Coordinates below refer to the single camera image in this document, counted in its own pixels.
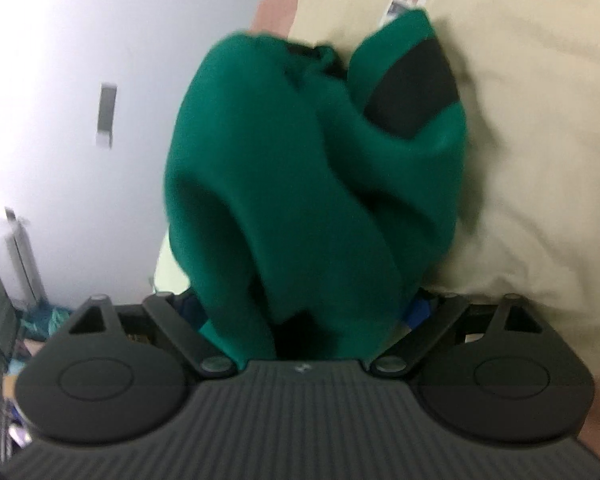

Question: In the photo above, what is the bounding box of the green hoodie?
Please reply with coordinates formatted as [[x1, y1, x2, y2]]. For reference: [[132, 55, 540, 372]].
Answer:
[[164, 7, 470, 361]]

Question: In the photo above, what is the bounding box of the beige cloth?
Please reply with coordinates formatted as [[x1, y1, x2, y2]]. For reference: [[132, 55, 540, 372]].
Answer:
[[152, 0, 600, 379]]

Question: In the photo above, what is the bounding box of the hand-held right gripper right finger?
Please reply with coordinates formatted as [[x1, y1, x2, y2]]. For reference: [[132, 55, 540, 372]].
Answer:
[[369, 292, 556, 379]]

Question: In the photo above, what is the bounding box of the teal cloth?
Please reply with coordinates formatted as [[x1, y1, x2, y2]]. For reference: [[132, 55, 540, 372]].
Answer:
[[17, 305, 77, 344]]

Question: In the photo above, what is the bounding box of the pink grey patchwork blanket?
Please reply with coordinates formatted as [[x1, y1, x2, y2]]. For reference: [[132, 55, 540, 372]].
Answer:
[[252, 0, 600, 461]]

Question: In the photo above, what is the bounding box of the grey wall bracket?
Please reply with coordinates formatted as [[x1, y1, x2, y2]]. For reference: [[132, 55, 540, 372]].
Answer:
[[94, 81, 119, 150]]

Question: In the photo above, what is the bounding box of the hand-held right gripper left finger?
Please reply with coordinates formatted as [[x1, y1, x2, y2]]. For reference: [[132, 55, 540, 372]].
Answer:
[[55, 292, 237, 379]]

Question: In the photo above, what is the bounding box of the white appliance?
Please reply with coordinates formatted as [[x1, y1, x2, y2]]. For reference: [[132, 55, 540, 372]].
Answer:
[[0, 206, 48, 311]]

